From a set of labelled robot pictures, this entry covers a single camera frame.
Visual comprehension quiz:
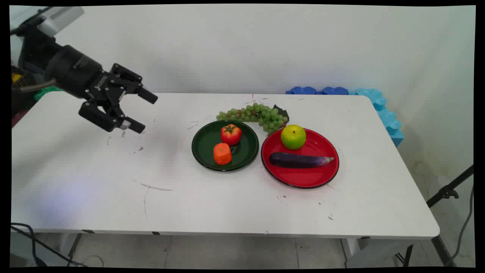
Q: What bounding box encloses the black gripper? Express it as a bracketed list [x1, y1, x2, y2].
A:
[45, 45, 159, 134]

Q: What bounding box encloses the purple toy eggplant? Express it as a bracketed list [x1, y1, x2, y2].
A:
[269, 152, 335, 169]

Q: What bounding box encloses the green foam mat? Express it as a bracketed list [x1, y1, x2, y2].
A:
[34, 86, 63, 102]

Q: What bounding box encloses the dark green round plate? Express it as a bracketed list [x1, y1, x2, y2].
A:
[191, 120, 260, 172]

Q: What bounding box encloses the orange toy carrot piece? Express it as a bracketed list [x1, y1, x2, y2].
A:
[213, 143, 233, 165]

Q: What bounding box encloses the red toy tomato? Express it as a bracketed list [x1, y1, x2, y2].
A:
[221, 124, 243, 147]

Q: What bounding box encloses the green toy grape bunch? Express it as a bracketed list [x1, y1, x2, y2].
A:
[216, 102, 289, 135]

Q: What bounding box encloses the dark green grape leaf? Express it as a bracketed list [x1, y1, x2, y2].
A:
[273, 105, 290, 124]

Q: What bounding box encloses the green yellow toy apple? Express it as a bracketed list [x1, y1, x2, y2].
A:
[280, 124, 307, 151]

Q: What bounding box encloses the dark blue foam mat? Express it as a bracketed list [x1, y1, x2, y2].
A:
[321, 86, 349, 96]
[285, 86, 317, 95]

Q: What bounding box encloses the red round plate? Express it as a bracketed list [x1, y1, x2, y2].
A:
[261, 127, 340, 189]

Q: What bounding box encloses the light blue foam mat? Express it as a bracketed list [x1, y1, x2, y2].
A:
[349, 88, 405, 147]

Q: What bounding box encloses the black tripod stand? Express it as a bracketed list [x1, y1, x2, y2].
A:
[426, 164, 475, 209]

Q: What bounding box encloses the black metal table leg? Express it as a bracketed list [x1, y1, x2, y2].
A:
[394, 235, 460, 267]

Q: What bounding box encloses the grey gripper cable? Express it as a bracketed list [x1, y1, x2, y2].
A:
[19, 79, 58, 94]

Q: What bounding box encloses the black floor cable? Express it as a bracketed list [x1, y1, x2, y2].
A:
[11, 223, 88, 267]

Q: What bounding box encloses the grey hanging cable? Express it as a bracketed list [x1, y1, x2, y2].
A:
[444, 185, 475, 267]

